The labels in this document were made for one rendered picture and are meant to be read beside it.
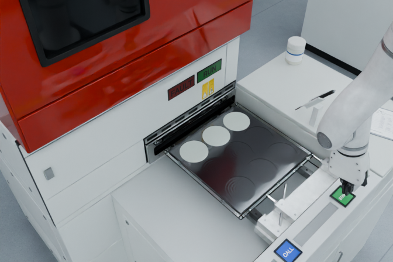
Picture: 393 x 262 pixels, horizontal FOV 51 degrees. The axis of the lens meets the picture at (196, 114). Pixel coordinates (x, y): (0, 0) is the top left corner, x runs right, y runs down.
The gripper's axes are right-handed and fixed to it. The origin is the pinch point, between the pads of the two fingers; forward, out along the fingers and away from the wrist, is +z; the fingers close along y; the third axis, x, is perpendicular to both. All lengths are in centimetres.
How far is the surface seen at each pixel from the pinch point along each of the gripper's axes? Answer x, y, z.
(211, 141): -9.4, -47.4, 0.9
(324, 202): -5.6, -3.7, 4.1
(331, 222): -10.0, 1.4, 5.2
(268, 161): -1.4, -28.4, 5.1
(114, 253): -51, -68, 42
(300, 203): -6.0, -12.2, 10.5
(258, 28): 172, -187, 64
